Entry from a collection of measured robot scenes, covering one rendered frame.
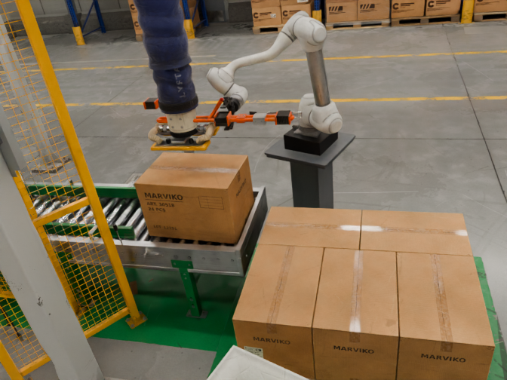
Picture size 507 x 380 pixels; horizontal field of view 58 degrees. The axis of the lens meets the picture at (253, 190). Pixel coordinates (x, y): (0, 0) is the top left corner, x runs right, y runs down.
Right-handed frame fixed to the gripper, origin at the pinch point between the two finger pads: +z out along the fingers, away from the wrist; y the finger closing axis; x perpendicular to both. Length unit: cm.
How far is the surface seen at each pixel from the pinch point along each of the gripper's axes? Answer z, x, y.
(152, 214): 21, 50, 54
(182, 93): 7.9, 19.0, -18.7
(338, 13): -705, -19, 95
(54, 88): 45, 68, -37
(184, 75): 5.6, 17.0, -28.0
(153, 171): 6, 50, 32
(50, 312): 108, 63, 49
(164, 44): 11, 22, -46
